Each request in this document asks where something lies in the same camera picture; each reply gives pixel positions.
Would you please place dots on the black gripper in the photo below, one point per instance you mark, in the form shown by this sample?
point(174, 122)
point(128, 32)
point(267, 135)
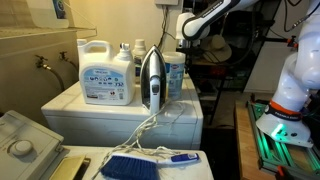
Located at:
point(182, 44)

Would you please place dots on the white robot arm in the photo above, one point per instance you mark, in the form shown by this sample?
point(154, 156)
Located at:
point(300, 66)

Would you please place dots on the white wipes canister blue label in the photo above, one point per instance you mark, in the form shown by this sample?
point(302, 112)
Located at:
point(175, 76)

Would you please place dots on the tan straw hat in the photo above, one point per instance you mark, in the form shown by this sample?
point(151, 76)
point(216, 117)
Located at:
point(216, 46)

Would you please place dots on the small white detergent bottle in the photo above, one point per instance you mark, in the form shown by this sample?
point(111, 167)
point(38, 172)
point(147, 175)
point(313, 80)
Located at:
point(139, 50)

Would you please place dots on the black silver clothes iron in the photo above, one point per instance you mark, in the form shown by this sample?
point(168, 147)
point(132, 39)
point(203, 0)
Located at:
point(154, 83)

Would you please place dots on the black metal storage rack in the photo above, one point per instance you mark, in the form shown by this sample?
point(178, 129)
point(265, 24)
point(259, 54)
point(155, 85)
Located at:
point(233, 70)

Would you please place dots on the large white detergent jug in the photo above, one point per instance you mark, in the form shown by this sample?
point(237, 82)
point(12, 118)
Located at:
point(103, 76)

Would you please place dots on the white front-load washing machine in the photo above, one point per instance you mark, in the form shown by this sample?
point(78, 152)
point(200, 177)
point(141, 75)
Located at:
point(100, 123)

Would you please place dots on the wooden table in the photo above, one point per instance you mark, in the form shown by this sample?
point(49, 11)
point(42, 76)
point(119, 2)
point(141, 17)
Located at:
point(245, 146)

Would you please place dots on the blue bristle hand brush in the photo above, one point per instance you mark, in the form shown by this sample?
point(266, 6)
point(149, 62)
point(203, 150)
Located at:
point(130, 166)

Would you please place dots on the white box blue label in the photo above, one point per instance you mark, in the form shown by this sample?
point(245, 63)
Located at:
point(46, 13)

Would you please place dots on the brass coloured flat tray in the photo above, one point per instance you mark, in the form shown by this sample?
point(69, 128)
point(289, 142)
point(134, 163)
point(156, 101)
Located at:
point(66, 166)

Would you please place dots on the white top-load washing machine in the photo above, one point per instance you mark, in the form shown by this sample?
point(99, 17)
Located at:
point(30, 133)

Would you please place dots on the aluminium rail base frame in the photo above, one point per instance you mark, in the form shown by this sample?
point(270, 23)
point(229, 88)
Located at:
point(266, 156)

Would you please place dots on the beige wall shelf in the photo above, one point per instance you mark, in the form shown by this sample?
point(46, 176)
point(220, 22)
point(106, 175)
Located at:
point(40, 32)

